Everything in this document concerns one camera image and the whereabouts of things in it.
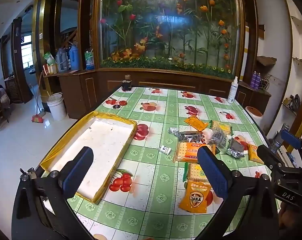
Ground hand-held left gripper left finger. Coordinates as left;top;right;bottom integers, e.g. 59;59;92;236
16;146;94;221

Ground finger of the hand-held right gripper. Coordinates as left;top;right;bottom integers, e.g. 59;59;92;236
257;145;284;173
281;129;302;152

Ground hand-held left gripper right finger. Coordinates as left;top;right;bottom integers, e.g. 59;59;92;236
198;145;279;221

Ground green edged cracker packet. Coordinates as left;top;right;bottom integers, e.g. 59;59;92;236
183;162;210;183

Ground orange label cracker packet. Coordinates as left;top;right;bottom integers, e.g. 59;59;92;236
173;142;216;163

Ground orange round logo snack packet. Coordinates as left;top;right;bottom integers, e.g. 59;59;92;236
178;179;213;214

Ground clear black print packet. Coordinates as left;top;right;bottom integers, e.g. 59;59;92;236
206;127;232;153

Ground dark silver foil packet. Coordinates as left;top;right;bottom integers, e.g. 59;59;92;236
175;131;205;142

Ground yellow rimmed white tray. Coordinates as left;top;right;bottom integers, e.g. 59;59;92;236
40;111;138;204

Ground person's right hand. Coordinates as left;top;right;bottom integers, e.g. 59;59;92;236
278;202;292;228

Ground grey metal cylinder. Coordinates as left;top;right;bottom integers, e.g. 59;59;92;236
272;123;290;153

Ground dark bundle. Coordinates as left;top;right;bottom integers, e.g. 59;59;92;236
284;94;302;112

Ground white plastic bucket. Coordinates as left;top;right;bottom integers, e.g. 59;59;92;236
46;92;67;121

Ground red broom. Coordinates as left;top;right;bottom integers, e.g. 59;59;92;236
31;71;47;123

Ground white spray bottle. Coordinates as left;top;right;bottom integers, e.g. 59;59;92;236
227;76;239;104

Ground brown wooden cabinet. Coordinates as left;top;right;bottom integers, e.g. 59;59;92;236
43;67;272;120

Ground dark glass jar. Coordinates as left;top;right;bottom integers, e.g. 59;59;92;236
121;74;133;92

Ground white rolled paper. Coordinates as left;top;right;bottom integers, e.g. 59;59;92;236
244;26;250;82

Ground red white carton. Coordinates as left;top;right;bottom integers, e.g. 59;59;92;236
43;64;58;75

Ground grey thermos flask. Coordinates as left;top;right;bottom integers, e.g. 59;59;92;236
55;47;69;72

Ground blue thermos flask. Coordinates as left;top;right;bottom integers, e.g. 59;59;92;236
68;44;79;70

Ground green white bag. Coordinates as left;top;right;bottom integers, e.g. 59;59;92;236
43;52;56;67

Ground window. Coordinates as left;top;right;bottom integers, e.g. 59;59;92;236
21;35;32;68

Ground glass artificial flower display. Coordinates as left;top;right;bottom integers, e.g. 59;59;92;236
92;0;245;82

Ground brown wall shelf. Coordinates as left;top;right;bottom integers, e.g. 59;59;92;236
257;56;277;67

